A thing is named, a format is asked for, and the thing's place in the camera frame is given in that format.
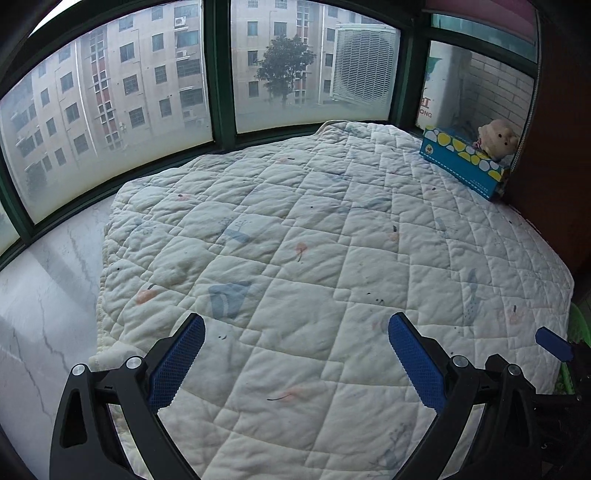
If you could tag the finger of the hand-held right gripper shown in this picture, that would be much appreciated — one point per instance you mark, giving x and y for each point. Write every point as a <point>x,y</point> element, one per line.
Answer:
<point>554,345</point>

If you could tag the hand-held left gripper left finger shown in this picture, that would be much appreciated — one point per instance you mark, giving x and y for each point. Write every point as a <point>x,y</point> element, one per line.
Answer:
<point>178,362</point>

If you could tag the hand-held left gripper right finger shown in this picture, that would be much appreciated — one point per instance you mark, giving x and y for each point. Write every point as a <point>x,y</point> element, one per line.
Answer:
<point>418,362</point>

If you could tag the green plastic mesh basket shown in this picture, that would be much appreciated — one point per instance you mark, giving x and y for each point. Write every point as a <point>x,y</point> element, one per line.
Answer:
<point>582,318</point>

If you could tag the white quilted mat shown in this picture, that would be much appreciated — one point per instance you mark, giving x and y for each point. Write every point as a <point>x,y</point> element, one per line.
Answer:
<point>300,240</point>

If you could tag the blue spotted tissue box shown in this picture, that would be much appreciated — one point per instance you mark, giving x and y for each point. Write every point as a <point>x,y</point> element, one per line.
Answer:
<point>455,157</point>

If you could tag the beige plush toy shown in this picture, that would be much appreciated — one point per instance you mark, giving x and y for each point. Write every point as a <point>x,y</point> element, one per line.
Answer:
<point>498,138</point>

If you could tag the brown wooden cabinet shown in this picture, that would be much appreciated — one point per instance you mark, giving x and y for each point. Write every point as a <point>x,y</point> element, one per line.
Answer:
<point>558,115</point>

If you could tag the white printed appliance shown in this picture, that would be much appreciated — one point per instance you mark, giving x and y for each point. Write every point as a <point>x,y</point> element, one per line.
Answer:
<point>438,87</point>

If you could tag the beige apartment building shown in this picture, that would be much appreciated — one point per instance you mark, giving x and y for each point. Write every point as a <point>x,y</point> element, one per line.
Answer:
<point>115,87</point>

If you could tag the white louvred outdoor unit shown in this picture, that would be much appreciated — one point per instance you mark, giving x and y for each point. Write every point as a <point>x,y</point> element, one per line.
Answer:
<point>364,64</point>

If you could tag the green tree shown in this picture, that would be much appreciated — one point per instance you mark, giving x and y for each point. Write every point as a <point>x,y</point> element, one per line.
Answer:
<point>284,69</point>

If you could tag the pink roller blind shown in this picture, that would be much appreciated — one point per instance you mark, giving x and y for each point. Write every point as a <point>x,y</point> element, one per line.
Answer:
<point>485,11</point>

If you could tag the green window frame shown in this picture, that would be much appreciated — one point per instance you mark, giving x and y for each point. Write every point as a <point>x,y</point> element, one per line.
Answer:
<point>219,69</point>

